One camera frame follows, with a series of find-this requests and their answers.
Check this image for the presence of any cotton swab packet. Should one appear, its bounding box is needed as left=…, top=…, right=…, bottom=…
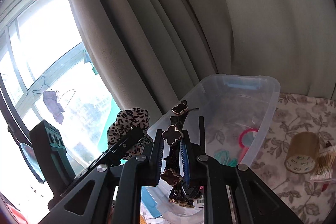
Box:
left=310, top=145, right=335, bottom=182

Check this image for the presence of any grey green curtain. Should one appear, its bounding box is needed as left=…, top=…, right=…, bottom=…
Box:
left=68, top=0, right=335, bottom=119

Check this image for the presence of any black clover headband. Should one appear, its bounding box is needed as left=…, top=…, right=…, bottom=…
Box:
left=160, top=100, right=201, bottom=208

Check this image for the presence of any leopard print scrunchie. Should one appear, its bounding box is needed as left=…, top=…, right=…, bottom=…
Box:
left=107, top=107, right=153, bottom=160

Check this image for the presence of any hanging purple cloth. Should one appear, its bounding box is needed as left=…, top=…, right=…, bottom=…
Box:
left=43, top=91, right=64, bottom=124

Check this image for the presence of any pink ring toy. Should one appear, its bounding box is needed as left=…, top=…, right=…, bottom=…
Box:
left=238, top=128, right=258, bottom=162

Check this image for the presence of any floral table cloth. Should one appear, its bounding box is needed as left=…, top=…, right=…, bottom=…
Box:
left=207, top=93, right=335, bottom=223

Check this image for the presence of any clear plastic storage bin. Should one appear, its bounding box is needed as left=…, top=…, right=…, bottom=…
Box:
left=147, top=75, right=280, bottom=223

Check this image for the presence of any brown packing tape roll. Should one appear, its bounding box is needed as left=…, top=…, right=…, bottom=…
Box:
left=284, top=131, right=320, bottom=174

